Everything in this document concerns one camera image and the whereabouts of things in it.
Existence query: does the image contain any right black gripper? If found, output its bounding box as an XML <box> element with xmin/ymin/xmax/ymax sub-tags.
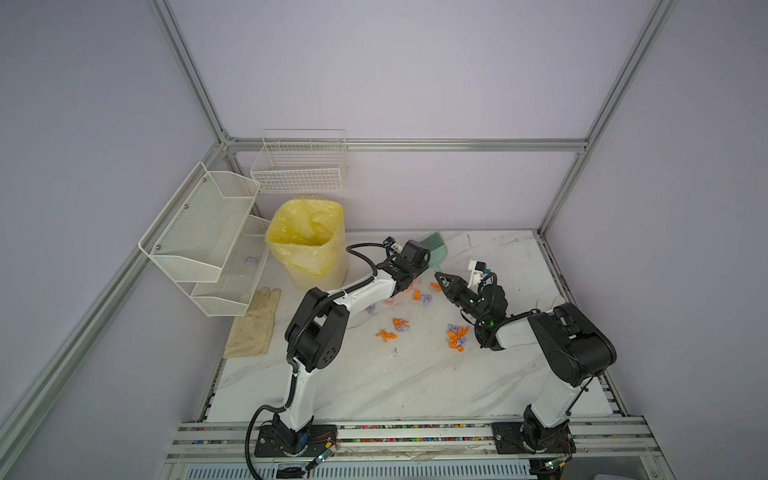
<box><xmin>434</xmin><ymin>274</ymin><xmax>490</xmax><ymax>328</ymax></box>

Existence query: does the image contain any green hand brush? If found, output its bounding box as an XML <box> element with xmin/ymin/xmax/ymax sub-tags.
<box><xmin>420</xmin><ymin>232</ymin><xmax>448</xmax><ymax>272</ymax></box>

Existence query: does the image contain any pink dustpan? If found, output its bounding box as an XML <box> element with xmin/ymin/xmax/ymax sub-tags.
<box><xmin>384</xmin><ymin>289</ymin><xmax>413</xmax><ymax>306</ymax></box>

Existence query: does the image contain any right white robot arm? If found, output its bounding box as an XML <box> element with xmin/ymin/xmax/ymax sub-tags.
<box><xmin>435</xmin><ymin>262</ymin><xmax>617</xmax><ymax>454</ymax></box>

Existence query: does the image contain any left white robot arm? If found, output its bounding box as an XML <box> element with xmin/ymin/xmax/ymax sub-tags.
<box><xmin>271</xmin><ymin>237</ymin><xmax>431</xmax><ymax>455</ymax></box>

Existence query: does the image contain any orange purple scraps centre left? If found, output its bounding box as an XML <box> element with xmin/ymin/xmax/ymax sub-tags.
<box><xmin>375</xmin><ymin>318</ymin><xmax>410</xmax><ymax>343</ymax></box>

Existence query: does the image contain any orange purple scrap pile centre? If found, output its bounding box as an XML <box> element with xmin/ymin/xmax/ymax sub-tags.
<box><xmin>446</xmin><ymin>324</ymin><xmax>470</xmax><ymax>352</ymax></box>

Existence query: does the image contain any beige trash bin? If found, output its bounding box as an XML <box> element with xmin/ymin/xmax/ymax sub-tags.
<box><xmin>280</xmin><ymin>198</ymin><xmax>348</xmax><ymax>291</ymax></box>

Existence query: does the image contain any yellow plastic bin liner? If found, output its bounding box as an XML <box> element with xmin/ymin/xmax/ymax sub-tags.
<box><xmin>265</xmin><ymin>197</ymin><xmax>346</xmax><ymax>278</ymax></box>

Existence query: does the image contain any cream fabric glove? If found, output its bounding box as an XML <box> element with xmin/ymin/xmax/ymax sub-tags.
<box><xmin>223</xmin><ymin>288</ymin><xmax>282</xmax><ymax>359</ymax></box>

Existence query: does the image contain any white mesh lower shelf basket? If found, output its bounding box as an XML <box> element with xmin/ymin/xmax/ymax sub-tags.
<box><xmin>191</xmin><ymin>215</ymin><xmax>270</xmax><ymax>317</ymax></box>

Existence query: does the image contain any white mesh shelf basket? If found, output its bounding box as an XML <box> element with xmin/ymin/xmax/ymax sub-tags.
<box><xmin>191</xmin><ymin>215</ymin><xmax>270</xmax><ymax>317</ymax></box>
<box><xmin>138</xmin><ymin>163</ymin><xmax>259</xmax><ymax>283</ymax></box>

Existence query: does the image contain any white mesh upper shelf basket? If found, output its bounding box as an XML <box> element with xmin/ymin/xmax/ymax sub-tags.
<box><xmin>138</xmin><ymin>163</ymin><xmax>259</xmax><ymax>283</ymax></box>

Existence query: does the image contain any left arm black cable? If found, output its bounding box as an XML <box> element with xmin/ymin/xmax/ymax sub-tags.
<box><xmin>242</xmin><ymin>241</ymin><xmax>397</xmax><ymax>480</ymax></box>

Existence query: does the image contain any white wire wall basket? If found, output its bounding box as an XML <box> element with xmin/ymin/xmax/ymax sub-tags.
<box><xmin>250</xmin><ymin>129</ymin><xmax>348</xmax><ymax>194</ymax></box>

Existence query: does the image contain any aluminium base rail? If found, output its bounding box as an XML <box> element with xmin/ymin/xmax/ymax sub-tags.
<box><xmin>159</xmin><ymin>416</ymin><xmax>675</xmax><ymax>479</ymax></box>

